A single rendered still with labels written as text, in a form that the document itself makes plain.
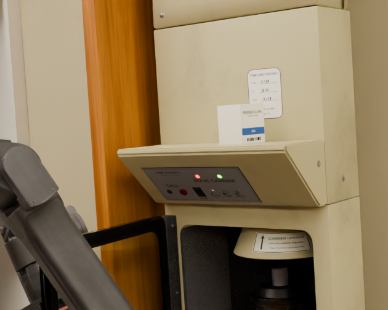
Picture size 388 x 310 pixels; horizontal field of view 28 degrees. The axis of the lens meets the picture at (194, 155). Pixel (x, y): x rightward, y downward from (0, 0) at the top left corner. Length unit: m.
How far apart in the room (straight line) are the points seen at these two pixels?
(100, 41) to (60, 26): 0.82
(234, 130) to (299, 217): 0.17
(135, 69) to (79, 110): 0.72
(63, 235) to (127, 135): 0.51
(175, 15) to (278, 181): 0.36
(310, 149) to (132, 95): 0.39
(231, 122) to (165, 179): 0.17
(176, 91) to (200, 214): 0.21
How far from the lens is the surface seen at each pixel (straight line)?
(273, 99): 1.22
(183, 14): 1.32
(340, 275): 1.23
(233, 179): 1.18
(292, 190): 1.15
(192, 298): 1.38
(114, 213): 1.34
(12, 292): 2.39
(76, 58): 2.11
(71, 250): 0.89
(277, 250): 1.27
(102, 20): 1.34
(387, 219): 1.62
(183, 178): 1.24
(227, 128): 1.17
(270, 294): 1.33
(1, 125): 2.33
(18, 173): 0.86
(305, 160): 1.13
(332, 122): 1.20
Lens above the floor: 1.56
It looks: 3 degrees down
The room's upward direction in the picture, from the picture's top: 4 degrees counter-clockwise
